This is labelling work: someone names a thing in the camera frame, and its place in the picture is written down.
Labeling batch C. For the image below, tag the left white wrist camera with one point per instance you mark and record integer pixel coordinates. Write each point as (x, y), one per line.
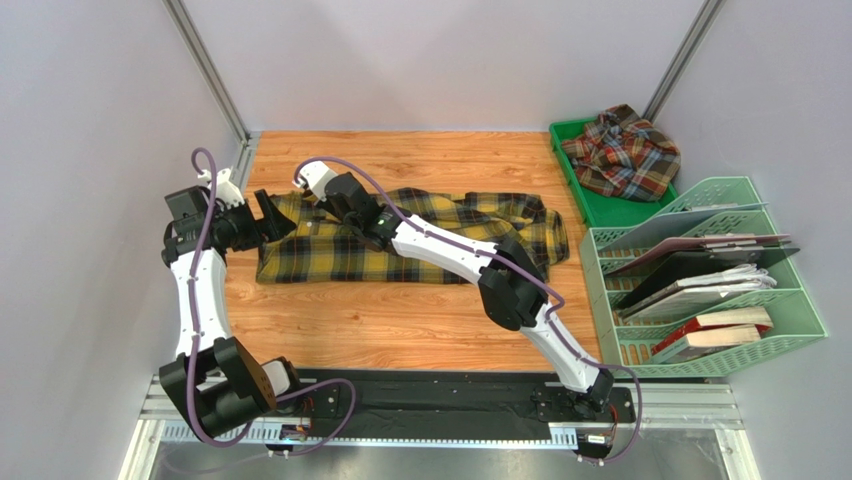
(227, 192)

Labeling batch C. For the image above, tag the green mesh file organizer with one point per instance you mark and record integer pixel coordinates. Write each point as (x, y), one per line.
(714, 206)

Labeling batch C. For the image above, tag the white paper stack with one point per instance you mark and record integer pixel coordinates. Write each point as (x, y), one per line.
(691, 295)

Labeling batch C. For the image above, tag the green plastic bin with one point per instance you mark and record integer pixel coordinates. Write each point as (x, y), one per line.
(597, 210)

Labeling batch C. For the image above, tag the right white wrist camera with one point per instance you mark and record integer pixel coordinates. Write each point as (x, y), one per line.
(313, 177)

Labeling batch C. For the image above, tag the red plaid shirt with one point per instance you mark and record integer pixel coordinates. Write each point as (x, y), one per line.
(622, 155)

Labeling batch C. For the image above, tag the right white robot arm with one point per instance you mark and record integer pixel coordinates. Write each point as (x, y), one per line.
(512, 291)

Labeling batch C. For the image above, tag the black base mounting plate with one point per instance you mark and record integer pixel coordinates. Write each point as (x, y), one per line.
(432, 405)

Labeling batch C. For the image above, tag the aluminium frame rail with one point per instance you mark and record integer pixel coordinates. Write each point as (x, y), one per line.
(656, 431)

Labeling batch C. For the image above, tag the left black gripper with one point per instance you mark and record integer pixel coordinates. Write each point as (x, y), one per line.
(273, 225)

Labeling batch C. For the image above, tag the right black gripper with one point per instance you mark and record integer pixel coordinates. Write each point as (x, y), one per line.
(330, 199)

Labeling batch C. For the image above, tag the dark clipboard folder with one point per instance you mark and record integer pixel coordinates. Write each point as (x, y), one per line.
(677, 258)

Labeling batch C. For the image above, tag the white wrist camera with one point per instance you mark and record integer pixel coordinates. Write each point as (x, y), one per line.
(313, 177)
(227, 192)

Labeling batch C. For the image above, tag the red book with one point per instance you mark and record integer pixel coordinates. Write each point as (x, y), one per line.
(710, 333)

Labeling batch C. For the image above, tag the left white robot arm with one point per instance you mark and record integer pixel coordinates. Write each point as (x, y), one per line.
(214, 382)

